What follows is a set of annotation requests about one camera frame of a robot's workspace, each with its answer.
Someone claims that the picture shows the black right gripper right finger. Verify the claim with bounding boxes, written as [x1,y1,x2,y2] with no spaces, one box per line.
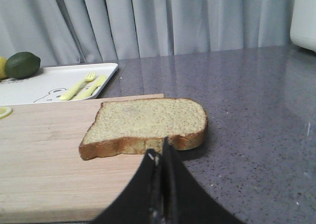
[162,137,242,224]

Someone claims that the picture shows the wooden cutting board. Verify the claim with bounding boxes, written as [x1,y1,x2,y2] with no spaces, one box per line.
[0,93,164,224]

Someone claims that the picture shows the lemon slice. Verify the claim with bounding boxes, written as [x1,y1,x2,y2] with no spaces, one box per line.
[0,107,12,119]

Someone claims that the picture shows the yellow plastic knife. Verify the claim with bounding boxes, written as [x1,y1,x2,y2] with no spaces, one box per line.
[73,75,107,100]

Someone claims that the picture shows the bread slice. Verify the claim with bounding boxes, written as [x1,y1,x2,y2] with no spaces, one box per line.
[79,98,208,160]

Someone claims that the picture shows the green lime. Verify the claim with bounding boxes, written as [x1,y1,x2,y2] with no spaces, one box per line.
[4,51,41,79]

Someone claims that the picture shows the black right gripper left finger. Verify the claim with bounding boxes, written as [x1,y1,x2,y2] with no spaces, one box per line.
[91,149,162,224]

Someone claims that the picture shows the yellow lemon front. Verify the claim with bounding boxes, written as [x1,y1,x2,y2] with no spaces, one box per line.
[0,56,7,80]

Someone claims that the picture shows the yellow plastic fork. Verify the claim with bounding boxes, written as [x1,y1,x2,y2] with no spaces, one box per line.
[59,72,96,101]

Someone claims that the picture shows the white appliance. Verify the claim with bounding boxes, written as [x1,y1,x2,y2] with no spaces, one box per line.
[290,0,316,51]

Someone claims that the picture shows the white bear tray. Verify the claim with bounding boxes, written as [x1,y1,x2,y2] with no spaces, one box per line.
[0,63,119,106]

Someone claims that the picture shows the grey curtain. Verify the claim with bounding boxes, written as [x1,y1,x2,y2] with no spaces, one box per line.
[0,0,294,66]

